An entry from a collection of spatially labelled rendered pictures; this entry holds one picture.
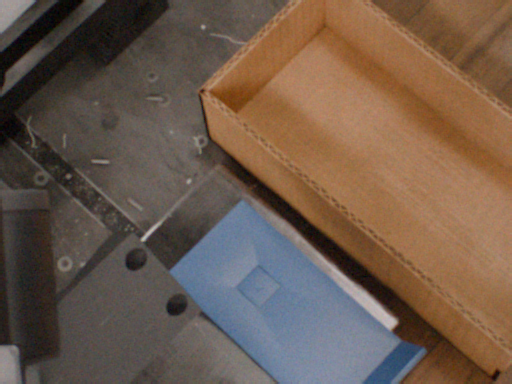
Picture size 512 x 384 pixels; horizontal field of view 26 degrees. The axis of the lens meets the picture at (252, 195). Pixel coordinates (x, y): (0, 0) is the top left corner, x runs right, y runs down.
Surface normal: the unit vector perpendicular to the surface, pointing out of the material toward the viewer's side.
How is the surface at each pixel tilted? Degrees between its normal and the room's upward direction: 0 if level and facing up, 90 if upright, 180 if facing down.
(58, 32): 0
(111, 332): 29
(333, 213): 90
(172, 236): 0
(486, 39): 0
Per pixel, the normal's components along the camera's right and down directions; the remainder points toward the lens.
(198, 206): -0.05, -0.36
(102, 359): 0.36, -0.07
